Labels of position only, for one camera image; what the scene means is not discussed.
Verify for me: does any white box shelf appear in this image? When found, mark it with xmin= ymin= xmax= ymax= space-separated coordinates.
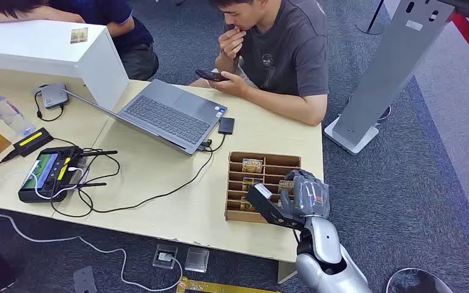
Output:
xmin=0 ymin=19 xmax=131 ymax=112

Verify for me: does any long black cable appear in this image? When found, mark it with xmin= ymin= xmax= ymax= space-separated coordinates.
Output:
xmin=49 ymin=139 xmax=216 ymax=219

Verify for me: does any long white floor cable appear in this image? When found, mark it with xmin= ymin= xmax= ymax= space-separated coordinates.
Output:
xmin=0 ymin=204 xmax=184 ymax=293

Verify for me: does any square glass floor plate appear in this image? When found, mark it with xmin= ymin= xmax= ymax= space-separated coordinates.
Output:
xmin=184 ymin=247 xmax=211 ymax=273

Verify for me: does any wooden table leg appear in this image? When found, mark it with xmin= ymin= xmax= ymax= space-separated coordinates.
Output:
xmin=277 ymin=261 xmax=299 ymax=284

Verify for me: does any person's left hand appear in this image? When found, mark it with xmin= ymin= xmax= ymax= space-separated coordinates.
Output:
xmin=208 ymin=71 xmax=252 ymax=98

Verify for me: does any clear plastic water bottle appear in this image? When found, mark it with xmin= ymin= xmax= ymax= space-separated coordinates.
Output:
xmin=0 ymin=90 xmax=37 ymax=138

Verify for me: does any person in dark blue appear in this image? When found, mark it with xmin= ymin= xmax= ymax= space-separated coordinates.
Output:
xmin=0 ymin=0 xmax=159 ymax=82

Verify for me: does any person's right hand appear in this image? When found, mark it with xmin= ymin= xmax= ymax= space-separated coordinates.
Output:
xmin=217 ymin=27 xmax=247 ymax=60

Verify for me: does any grey hub adapter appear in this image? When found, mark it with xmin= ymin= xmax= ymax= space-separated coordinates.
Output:
xmin=40 ymin=83 xmax=70 ymax=110

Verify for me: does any yellow floor tape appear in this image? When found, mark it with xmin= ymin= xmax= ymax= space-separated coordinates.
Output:
xmin=175 ymin=277 xmax=283 ymax=293

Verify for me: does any wooden slotted card holder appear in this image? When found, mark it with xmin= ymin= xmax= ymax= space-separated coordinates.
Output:
xmin=224 ymin=151 xmax=302 ymax=225

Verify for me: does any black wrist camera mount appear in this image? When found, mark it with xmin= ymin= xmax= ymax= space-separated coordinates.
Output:
xmin=245 ymin=183 xmax=305 ymax=232

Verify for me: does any short black drive cable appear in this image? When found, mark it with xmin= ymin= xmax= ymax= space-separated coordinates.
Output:
xmin=197 ymin=133 xmax=228 ymax=154

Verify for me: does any grey floor plate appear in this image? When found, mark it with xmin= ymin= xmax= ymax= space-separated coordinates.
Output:
xmin=73 ymin=265 xmax=98 ymax=293

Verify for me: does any small black external drive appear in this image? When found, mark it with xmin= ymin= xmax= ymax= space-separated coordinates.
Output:
xmin=217 ymin=117 xmax=236 ymax=136

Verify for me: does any grey open laptop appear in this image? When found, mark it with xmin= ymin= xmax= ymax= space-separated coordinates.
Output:
xmin=61 ymin=79 xmax=228 ymax=156

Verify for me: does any black remote controller with screen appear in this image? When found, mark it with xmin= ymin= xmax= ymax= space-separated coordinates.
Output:
xmin=17 ymin=146 xmax=119 ymax=204

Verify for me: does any black hub cable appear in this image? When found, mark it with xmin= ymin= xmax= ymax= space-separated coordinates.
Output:
xmin=34 ymin=89 xmax=65 ymax=123

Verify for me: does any black smartphone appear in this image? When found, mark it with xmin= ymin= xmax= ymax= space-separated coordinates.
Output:
xmin=194 ymin=69 xmax=230 ymax=83

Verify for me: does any grey kiosk stand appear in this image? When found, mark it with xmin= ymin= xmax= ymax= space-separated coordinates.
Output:
xmin=324 ymin=0 xmax=457 ymax=156

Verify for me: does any black pole stand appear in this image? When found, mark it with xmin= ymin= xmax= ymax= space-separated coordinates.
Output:
xmin=355 ymin=0 xmax=386 ymax=35

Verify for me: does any black box with yellow stripe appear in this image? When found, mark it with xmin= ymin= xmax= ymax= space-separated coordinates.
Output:
xmin=12 ymin=127 xmax=54 ymax=158

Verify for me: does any white controller cable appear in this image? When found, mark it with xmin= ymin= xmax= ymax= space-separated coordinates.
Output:
xmin=27 ymin=161 xmax=86 ymax=201

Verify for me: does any clear floor socket box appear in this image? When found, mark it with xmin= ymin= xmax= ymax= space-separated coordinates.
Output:
xmin=151 ymin=243 xmax=179 ymax=270

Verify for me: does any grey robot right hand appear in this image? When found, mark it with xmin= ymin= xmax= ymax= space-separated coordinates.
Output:
xmin=278 ymin=168 xmax=331 ymax=221

